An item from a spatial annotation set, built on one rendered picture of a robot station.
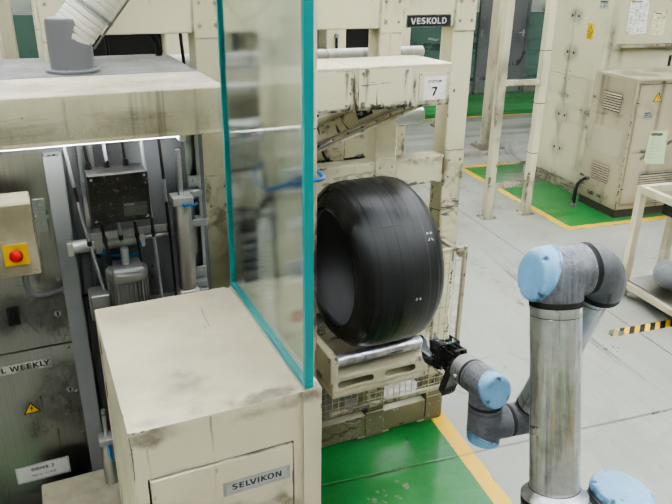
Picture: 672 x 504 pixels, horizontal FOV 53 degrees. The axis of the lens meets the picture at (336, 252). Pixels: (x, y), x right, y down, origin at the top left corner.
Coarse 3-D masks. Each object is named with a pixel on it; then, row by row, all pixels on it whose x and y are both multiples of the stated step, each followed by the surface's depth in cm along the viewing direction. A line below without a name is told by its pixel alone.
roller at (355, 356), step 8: (416, 336) 231; (384, 344) 226; (392, 344) 226; (400, 344) 227; (408, 344) 228; (416, 344) 229; (344, 352) 221; (352, 352) 221; (360, 352) 222; (368, 352) 222; (376, 352) 223; (384, 352) 225; (392, 352) 226; (400, 352) 228; (344, 360) 219; (352, 360) 220; (360, 360) 222
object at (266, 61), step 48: (240, 0) 143; (288, 0) 119; (240, 48) 148; (288, 48) 122; (240, 96) 154; (288, 96) 126; (240, 144) 160; (288, 144) 130; (240, 192) 166; (288, 192) 134; (240, 240) 173; (288, 240) 138; (240, 288) 180; (288, 288) 143; (288, 336) 148
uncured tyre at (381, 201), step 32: (320, 192) 227; (352, 192) 210; (384, 192) 211; (320, 224) 245; (352, 224) 204; (384, 224) 203; (416, 224) 206; (320, 256) 250; (352, 256) 205; (384, 256) 200; (416, 256) 204; (320, 288) 240; (352, 288) 252; (384, 288) 201; (416, 288) 205; (352, 320) 213; (384, 320) 206; (416, 320) 212
